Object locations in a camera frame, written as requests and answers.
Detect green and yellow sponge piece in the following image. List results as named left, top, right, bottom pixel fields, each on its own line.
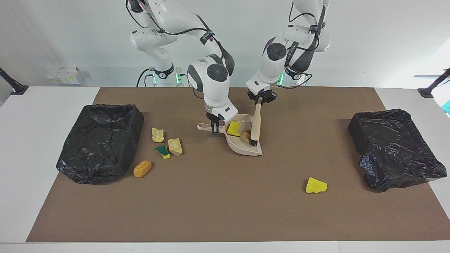
left=154, top=145, right=171, bottom=160

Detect bin with black bag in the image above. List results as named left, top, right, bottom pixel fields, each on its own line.
left=56, top=104, right=144, bottom=185
left=348, top=109, right=447, bottom=193

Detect black base cable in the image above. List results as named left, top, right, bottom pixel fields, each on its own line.
left=136, top=68, right=155, bottom=87

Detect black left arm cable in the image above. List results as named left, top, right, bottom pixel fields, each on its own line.
left=278, top=4, right=319, bottom=89

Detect orange sponge piece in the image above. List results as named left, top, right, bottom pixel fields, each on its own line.
left=133, top=160, right=153, bottom=178

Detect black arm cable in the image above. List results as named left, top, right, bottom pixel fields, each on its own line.
left=278, top=4, right=319, bottom=89
left=126, top=0, right=225, bottom=64

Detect black camera stand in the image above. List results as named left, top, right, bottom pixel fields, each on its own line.
left=0, top=67, right=29, bottom=96
left=417, top=68, right=450, bottom=98

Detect brown table mat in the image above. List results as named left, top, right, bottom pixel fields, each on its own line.
left=26, top=87, right=450, bottom=243

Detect beige hand brush black bristles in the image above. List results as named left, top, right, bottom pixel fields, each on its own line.
left=249, top=98, right=263, bottom=146

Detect white cardboard box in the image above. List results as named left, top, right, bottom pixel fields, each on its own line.
left=46, top=67, right=81, bottom=85

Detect beige plastic dustpan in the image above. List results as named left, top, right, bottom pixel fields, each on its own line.
left=197, top=113, right=263, bottom=156

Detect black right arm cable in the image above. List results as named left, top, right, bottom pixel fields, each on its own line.
left=126, top=0, right=225, bottom=64

